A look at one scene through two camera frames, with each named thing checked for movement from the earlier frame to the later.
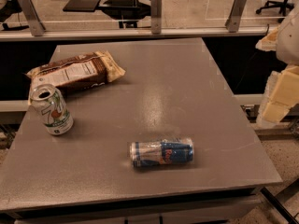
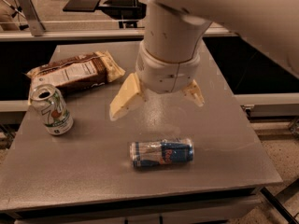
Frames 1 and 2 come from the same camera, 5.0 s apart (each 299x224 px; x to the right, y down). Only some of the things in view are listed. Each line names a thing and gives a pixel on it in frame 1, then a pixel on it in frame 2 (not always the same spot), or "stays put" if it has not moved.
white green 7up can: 51,108 stays put
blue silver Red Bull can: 162,152 stays put
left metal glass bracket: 33,20 stays put
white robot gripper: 289,42 to 168,73
